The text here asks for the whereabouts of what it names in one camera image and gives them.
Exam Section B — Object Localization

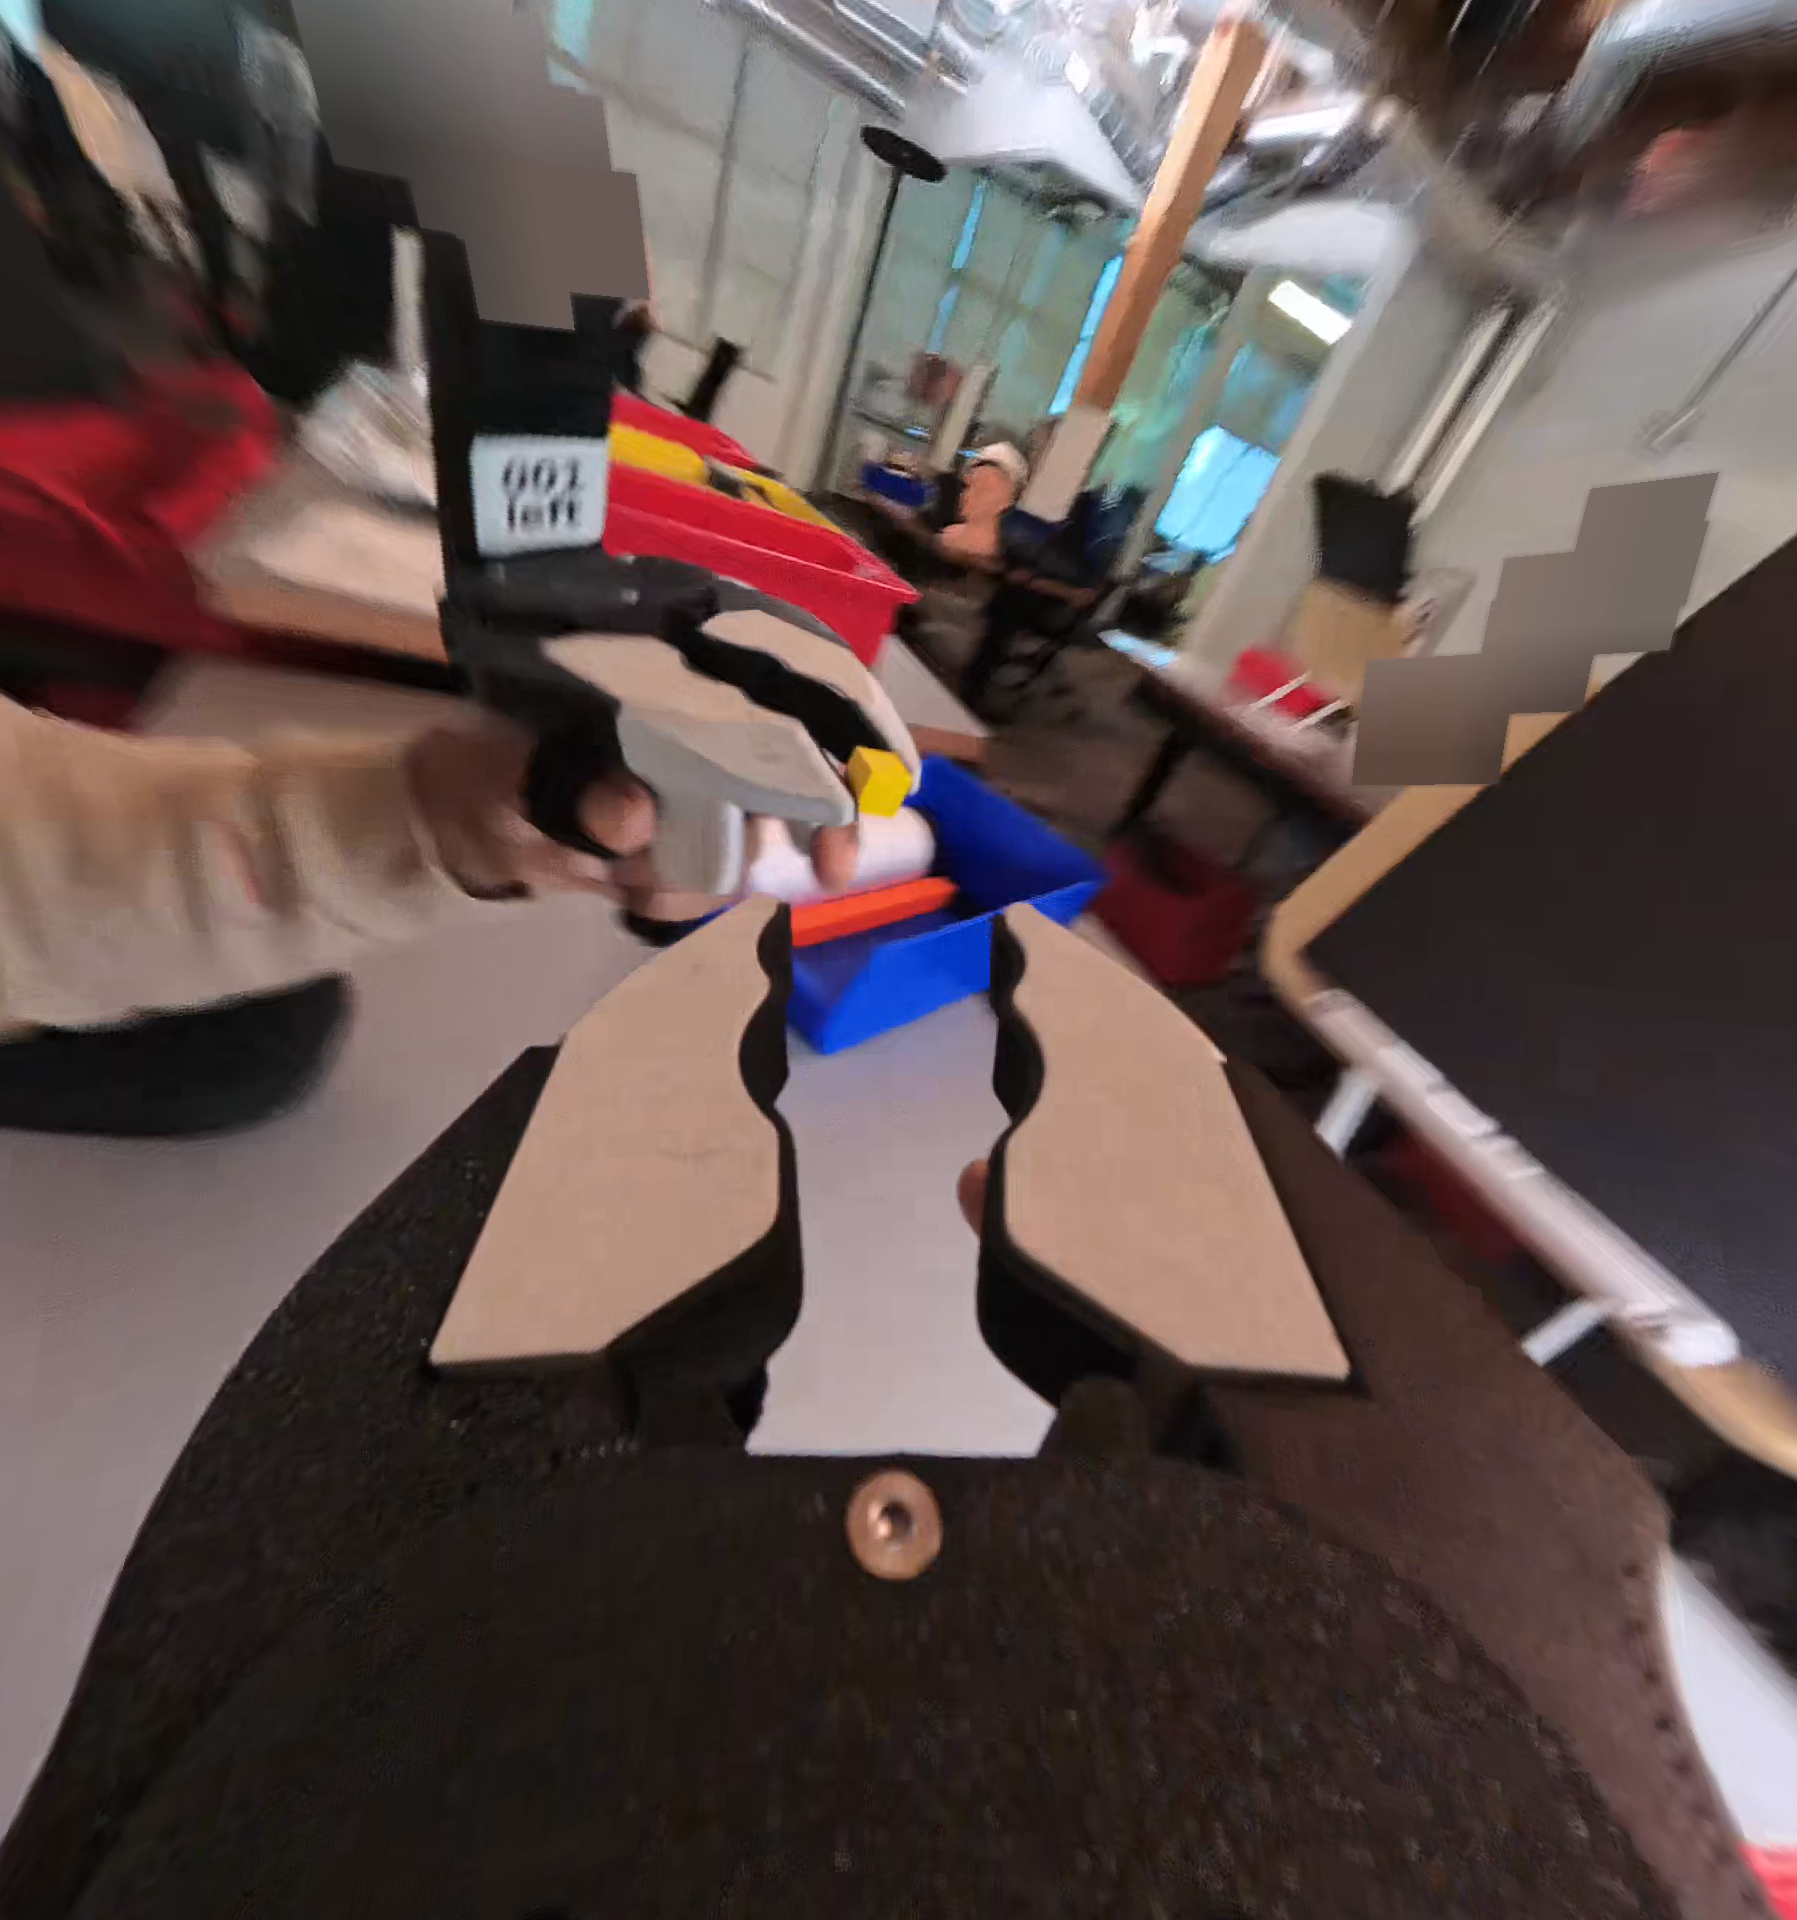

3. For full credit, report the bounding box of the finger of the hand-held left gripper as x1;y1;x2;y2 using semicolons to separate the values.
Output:
680;604;923;794
542;630;863;834

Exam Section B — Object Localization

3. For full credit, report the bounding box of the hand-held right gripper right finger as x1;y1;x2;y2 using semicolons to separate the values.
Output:
978;897;1354;1381

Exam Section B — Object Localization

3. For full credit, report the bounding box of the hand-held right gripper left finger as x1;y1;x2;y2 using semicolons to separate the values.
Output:
427;897;810;1379

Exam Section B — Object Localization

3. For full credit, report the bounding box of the blue plastic bin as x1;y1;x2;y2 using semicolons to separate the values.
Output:
702;755;1116;1062

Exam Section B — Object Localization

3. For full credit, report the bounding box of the person's left forearm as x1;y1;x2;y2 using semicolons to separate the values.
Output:
0;684;457;1046

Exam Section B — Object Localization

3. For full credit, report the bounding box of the person's left hand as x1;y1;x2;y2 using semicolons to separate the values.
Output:
408;721;863;918

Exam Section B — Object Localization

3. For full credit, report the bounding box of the clear plastic bag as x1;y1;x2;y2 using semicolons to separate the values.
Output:
294;361;435;500

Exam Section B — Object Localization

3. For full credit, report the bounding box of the white cylindrical roll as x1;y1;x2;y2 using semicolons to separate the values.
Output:
744;814;936;904

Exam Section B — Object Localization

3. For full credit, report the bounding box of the orange stick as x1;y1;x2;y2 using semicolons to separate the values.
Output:
789;875;967;955

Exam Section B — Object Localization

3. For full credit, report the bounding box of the mannequin head with white cap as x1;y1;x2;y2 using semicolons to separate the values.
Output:
943;442;1030;555

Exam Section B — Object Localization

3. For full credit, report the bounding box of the red bag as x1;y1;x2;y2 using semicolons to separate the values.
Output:
1093;839;1261;991

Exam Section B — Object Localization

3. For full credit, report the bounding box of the long wooden desk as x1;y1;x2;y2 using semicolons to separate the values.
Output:
1102;630;1379;824

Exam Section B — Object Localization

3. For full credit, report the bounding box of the red backpack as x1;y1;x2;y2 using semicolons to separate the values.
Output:
0;370;284;663

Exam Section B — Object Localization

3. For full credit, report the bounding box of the wooden board with black sheet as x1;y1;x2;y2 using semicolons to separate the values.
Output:
1261;486;1797;1500

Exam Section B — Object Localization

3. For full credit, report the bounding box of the tilted board on stand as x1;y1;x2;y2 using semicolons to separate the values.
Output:
1293;474;1424;706

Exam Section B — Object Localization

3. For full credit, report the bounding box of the wooden pillar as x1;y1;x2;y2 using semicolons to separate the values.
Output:
1073;15;1276;414

